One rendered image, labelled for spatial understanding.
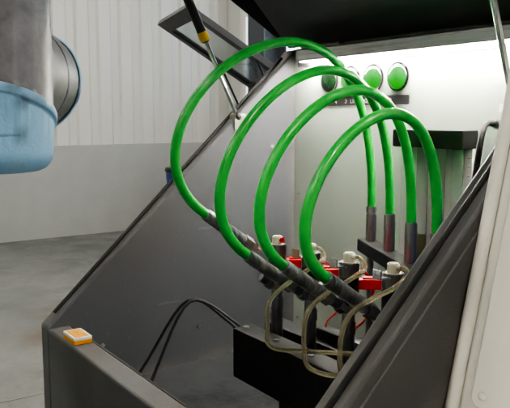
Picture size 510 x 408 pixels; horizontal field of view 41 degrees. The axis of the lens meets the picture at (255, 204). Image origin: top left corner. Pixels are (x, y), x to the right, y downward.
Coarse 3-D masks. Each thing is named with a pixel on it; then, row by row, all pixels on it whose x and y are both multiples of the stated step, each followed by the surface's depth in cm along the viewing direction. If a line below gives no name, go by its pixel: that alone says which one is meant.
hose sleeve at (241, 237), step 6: (210, 210) 96; (210, 216) 96; (210, 222) 97; (216, 222) 97; (216, 228) 98; (234, 228) 99; (234, 234) 99; (240, 234) 100; (240, 240) 100; (246, 240) 100
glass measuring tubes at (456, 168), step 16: (400, 144) 114; (416, 144) 112; (448, 144) 106; (464, 144) 105; (416, 160) 116; (448, 160) 110; (464, 160) 108; (416, 176) 113; (448, 176) 110; (464, 176) 108; (400, 192) 116; (416, 192) 113; (448, 192) 110; (400, 208) 116; (416, 208) 114; (448, 208) 111; (400, 224) 117; (400, 240) 117
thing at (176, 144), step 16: (256, 48) 98; (272, 48) 100; (304, 48) 104; (320, 48) 105; (224, 64) 95; (336, 64) 107; (208, 80) 94; (192, 96) 93; (192, 112) 93; (176, 128) 92; (368, 128) 112; (176, 144) 92; (368, 144) 113; (176, 160) 92; (368, 160) 114; (176, 176) 93; (368, 176) 114; (368, 192) 115; (192, 208) 95; (368, 208) 115
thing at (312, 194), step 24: (360, 120) 79; (384, 120) 81; (408, 120) 83; (336, 144) 77; (432, 144) 86; (432, 168) 87; (312, 192) 75; (432, 192) 88; (432, 216) 89; (312, 264) 76; (336, 288) 79; (360, 312) 83
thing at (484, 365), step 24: (504, 96) 76; (504, 120) 75; (504, 144) 75; (504, 168) 75; (504, 192) 74; (504, 216) 74; (480, 240) 75; (504, 240) 73; (480, 264) 75; (504, 264) 72; (480, 288) 75; (504, 288) 72; (480, 312) 74; (504, 312) 71; (480, 336) 74; (504, 336) 71; (456, 360) 75; (480, 360) 73; (504, 360) 70; (456, 384) 75; (480, 384) 72; (504, 384) 70
